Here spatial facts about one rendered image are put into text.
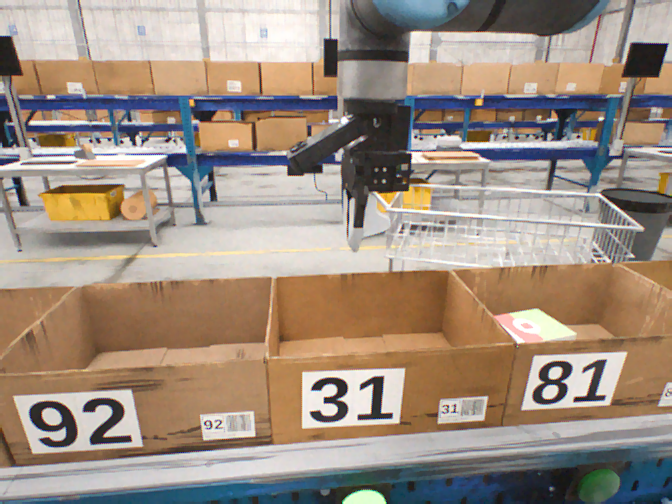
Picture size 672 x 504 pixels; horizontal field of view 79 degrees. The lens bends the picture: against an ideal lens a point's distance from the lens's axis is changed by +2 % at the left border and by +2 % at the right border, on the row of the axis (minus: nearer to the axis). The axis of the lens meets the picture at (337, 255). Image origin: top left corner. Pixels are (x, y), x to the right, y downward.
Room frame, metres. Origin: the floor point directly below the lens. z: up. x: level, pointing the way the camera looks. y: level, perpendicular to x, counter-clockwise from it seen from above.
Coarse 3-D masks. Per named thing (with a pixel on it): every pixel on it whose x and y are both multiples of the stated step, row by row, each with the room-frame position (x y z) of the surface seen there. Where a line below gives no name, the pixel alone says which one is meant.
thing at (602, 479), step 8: (592, 472) 0.48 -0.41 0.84; (600, 472) 0.48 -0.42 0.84; (608, 472) 0.48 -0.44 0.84; (584, 480) 0.48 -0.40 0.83; (592, 480) 0.47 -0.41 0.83; (600, 480) 0.47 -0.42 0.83; (608, 480) 0.47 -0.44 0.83; (616, 480) 0.48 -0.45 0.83; (576, 488) 0.48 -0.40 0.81; (584, 488) 0.47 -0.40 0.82; (592, 488) 0.47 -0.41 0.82; (600, 488) 0.47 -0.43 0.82; (608, 488) 0.47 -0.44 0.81; (616, 488) 0.48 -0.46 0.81; (584, 496) 0.47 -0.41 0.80; (592, 496) 0.47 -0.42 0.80; (600, 496) 0.47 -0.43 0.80; (608, 496) 0.48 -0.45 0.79
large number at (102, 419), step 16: (16, 400) 0.46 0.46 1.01; (32, 400) 0.46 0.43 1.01; (48, 400) 0.46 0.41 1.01; (64, 400) 0.46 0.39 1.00; (80, 400) 0.47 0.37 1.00; (96, 400) 0.47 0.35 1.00; (112, 400) 0.47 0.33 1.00; (128, 400) 0.47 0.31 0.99; (32, 416) 0.46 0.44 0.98; (48, 416) 0.46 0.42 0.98; (64, 416) 0.46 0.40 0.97; (80, 416) 0.47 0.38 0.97; (96, 416) 0.47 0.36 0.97; (112, 416) 0.47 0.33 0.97; (128, 416) 0.47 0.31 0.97; (32, 432) 0.46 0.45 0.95; (48, 432) 0.46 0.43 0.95; (64, 432) 0.46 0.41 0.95; (80, 432) 0.47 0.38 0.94; (96, 432) 0.47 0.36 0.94; (112, 432) 0.47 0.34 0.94; (128, 432) 0.47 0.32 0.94; (32, 448) 0.46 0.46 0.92; (48, 448) 0.46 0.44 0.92; (64, 448) 0.46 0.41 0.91; (80, 448) 0.47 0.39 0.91; (96, 448) 0.47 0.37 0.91
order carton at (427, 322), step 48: (288, 288) 0.79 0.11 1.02; (336, 288) 0.80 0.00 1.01; (384, 288) 0.81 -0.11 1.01; (432, 288) 0.82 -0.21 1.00; (288, 336) 0.78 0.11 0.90; (336, 336) 0.80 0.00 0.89; (384, 336) 0.80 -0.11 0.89; (432, 336) 0.80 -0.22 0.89; (480, 336) 0.65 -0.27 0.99; (288, 384) 0.50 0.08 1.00; (432, 384) 0.52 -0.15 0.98; (480, 384) 0.53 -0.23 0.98; (288, 432) 0.50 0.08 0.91; (336, 432) 0.51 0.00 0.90; (384, 432) 0.52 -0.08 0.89
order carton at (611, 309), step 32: (480, 288) 0.83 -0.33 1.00; (512, 288) 0.84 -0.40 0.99; (544, 288) 0.85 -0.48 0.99; (576, 288) 0.86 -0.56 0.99; (608, 288) 0.86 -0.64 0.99; (640, 288) 0.78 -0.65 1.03; (576, 320) 0.86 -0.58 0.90; (608, 320) 0.83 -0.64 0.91; (640, 320) 0.76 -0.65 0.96; (544, 352) 0.54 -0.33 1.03; (576, 352) 0.55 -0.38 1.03; (640, 352) 0.56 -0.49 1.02; (512, 384) 0.54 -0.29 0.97; (640, 384) 0.56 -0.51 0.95; (512, 416) 0.54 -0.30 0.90; (544, 416) 0.55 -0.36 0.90; (576, 416) 0.55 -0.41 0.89; (608, 416) 0.56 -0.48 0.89; (640, 416) 0.56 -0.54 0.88
